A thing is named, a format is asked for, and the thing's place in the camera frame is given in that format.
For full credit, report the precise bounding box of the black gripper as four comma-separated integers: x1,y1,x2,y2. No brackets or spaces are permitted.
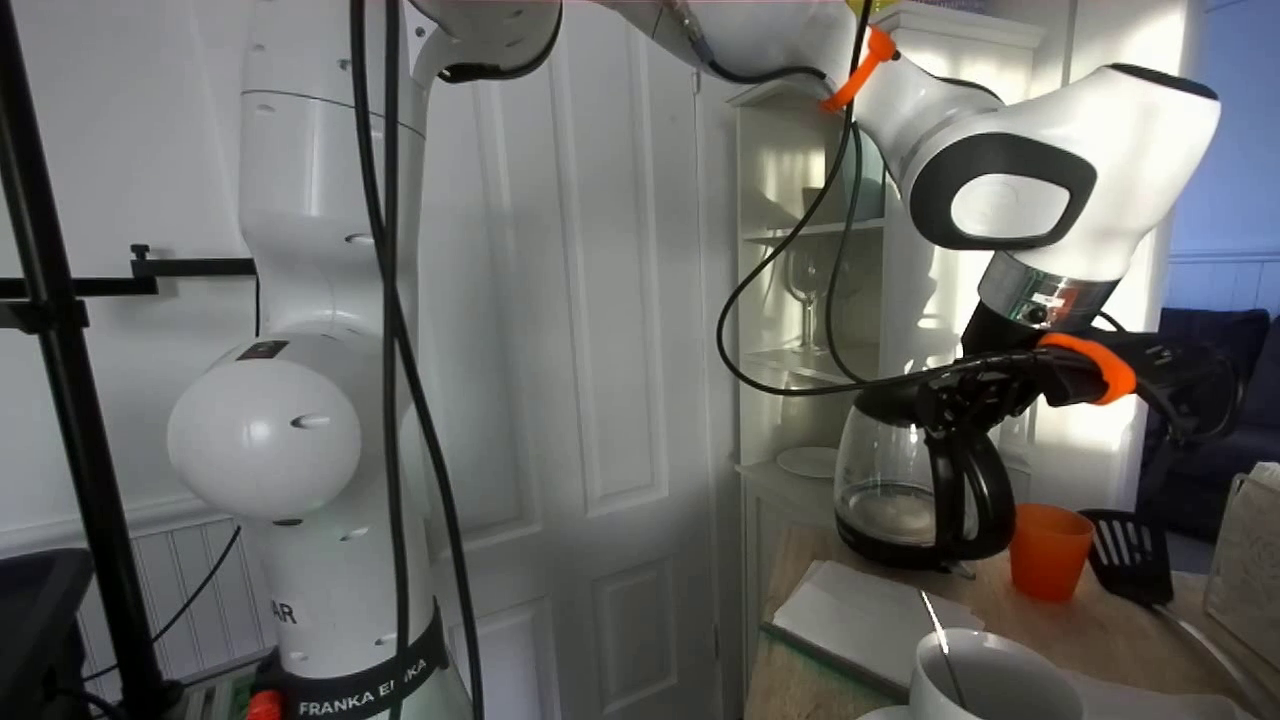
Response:
918,301,1073,434

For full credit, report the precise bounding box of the glass electric kettle black handle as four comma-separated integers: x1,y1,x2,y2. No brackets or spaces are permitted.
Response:
834,373,1022,576

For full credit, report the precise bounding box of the orange plastic cup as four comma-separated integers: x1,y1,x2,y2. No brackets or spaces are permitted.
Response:
1007,500,1095,608

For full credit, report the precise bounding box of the black slotted spatula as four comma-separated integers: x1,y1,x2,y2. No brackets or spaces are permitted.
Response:
1080,510,1280,715

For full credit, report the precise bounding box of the clear wine glass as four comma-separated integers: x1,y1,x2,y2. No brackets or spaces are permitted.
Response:
782,251,842,353

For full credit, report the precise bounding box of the teal cup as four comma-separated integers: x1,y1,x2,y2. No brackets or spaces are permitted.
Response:
837,126,890,227

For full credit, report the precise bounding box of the metal spoon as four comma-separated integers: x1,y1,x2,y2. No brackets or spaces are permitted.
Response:
918,587,968,705

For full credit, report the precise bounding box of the large white paper napkin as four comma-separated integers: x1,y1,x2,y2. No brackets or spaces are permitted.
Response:
769,557,983,697

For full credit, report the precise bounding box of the dark blue sofa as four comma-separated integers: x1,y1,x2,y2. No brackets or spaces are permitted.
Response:
1137,310,1280,541

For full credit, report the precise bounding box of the white ceramic mug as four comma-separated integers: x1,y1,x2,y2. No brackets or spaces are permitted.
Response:
908,627,1095,720

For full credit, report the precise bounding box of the translucent white plastic bag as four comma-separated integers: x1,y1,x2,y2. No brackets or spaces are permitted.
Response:
1200,455,1280,673

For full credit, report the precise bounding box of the white wooden shelf cabinet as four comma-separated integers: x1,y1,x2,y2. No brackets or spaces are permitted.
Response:
728,0,1049,720

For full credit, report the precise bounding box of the white panelled door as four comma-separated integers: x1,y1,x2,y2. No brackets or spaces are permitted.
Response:
422,0,745,720

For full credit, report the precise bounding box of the black tripod stand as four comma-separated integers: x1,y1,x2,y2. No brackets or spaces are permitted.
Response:
0,0,260,720

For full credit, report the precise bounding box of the black box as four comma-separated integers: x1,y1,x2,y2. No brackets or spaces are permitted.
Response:
0,547,97,720

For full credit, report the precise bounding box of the orange cable clip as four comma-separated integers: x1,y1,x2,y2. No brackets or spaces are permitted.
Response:
1037,328,1142,410
822,23,901,119

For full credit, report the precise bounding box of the thin black cable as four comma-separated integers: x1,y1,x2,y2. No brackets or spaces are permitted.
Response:
712,0,927,401

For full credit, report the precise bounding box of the thick black cable bundle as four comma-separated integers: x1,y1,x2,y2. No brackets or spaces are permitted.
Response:
345,0,487,720

